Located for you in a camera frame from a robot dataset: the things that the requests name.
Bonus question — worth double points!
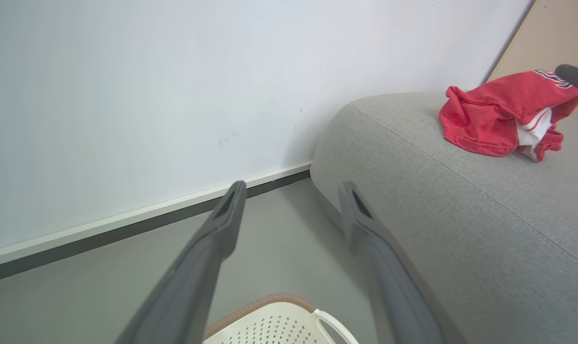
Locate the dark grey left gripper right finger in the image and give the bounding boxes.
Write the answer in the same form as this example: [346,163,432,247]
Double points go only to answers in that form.
[338,181,445,344]

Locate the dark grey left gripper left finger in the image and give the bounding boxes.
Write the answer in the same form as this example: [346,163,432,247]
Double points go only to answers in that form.
[116,180,248,344]

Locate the red and white sports clothing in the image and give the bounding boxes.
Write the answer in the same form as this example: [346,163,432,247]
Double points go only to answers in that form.
[439,69,578,162]

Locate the cream perforated plastic laundry basket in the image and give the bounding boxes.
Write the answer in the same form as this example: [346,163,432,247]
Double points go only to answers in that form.
[203,293,361,344]

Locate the white and black baseboard strip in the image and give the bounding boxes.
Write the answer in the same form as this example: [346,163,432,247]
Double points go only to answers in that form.
[0,161,313,286]

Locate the grey fabric sofa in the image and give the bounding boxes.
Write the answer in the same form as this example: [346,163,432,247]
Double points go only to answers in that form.
[310,92,578,344]

